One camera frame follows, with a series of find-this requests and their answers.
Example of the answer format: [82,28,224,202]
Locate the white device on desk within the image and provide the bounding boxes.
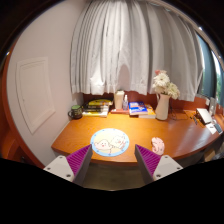
[196,108,212,124]

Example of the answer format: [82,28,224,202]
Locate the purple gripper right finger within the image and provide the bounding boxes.
[135,145,182,184]

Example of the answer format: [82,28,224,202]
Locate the cream box container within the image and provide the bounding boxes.
[114,90,124,109]

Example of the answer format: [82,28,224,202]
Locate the black cable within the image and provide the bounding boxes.
[168,108,196,122]

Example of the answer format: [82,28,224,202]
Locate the round cartoon mouse pad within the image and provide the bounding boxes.
[90,128,130,157]

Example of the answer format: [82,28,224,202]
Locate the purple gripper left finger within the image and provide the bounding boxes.
[44,145,93,186]

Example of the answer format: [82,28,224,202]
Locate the white and pink flowers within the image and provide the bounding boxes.
[153,70,180,99]

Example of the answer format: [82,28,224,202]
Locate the white wall panel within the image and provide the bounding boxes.
[16,57,55,134]

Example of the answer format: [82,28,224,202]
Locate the stack of books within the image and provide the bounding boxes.
[82,99,113,117]

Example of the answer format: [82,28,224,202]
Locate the dark green mug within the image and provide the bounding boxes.
[68,105,82,119]

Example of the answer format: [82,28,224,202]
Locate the clear sanitizer bottle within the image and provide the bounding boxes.
[122,95,128,111]

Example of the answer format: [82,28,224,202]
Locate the white curtain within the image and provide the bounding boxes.
[70,0,203,101]

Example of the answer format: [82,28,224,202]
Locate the blue book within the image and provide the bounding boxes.
[129,101,148,115]

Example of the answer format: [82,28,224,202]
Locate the white ceramic vase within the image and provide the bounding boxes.
[155,94,170,120]

